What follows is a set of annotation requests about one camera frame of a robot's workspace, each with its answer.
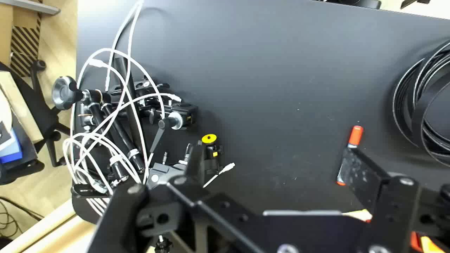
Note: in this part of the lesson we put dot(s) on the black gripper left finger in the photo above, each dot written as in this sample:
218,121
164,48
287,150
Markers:
194,162

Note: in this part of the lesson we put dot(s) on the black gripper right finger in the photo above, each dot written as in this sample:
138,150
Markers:
360,173

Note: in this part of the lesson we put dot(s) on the yellow black small connector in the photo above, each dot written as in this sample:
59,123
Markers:
209,140

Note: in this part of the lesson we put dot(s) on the black tripod rig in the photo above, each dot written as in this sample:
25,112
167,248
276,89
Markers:
121,136

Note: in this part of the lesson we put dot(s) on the black office chair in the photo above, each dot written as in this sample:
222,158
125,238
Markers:
42,110

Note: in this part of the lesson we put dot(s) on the blue flat box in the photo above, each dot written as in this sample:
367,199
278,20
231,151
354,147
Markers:
10,150

